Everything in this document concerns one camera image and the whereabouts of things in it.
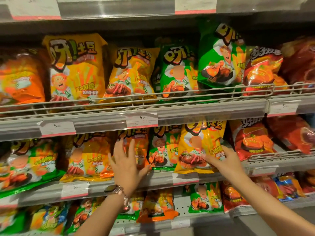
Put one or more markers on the black smart watch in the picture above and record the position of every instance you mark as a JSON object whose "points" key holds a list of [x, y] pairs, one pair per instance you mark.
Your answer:
{"points": [[114, 189]]}

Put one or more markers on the person's left hand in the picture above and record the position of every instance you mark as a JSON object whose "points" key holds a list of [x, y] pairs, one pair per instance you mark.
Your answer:
{"points": [[125, 174]]}

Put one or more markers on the white price tag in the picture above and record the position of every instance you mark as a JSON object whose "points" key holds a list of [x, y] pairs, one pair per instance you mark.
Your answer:
{"points": [[75, 190], [8, 203], [185, 179], [57, 129], [34, 8], [117, 232], [180, 224], [195, 4], [283, 109], [265, 171], [141, 120]]}

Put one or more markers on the person's right forearm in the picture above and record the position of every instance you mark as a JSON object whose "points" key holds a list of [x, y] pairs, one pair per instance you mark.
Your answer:
{"points": [[270, 208]]}

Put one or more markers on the yellow snack bag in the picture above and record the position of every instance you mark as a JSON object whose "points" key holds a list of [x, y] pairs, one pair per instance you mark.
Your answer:
{"points": [[133, 71], [211, 135]]}

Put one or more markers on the person's right hand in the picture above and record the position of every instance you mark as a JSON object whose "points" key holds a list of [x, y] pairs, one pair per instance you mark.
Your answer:
{"points": [[228, 164]]}

